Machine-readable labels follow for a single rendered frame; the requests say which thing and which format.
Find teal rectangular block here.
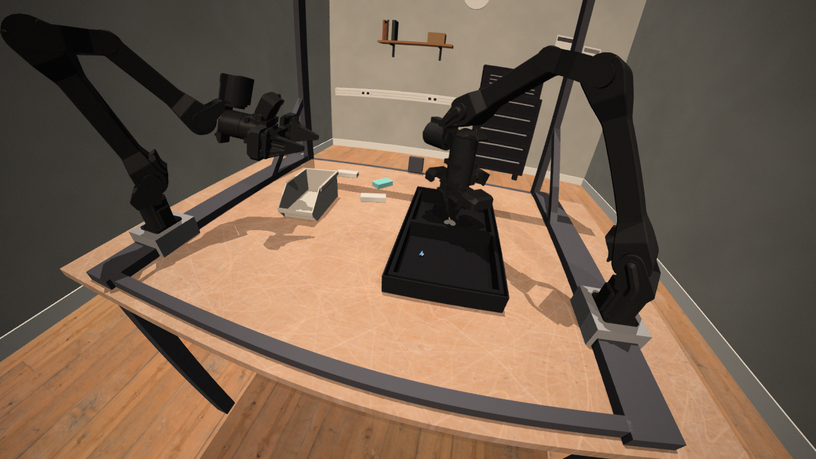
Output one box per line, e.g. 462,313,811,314
372,178,393,189

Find black metal frame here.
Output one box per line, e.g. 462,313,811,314
268,0,595,224

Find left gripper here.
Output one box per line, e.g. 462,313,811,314
425,155,493,220

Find white open-top bin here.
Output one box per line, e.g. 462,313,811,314
277,168,339,221

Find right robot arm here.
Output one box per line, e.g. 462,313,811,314
0,13,254,234

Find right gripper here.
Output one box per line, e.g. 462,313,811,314
238,113,319,161

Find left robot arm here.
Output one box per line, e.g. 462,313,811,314
423,45,661,327

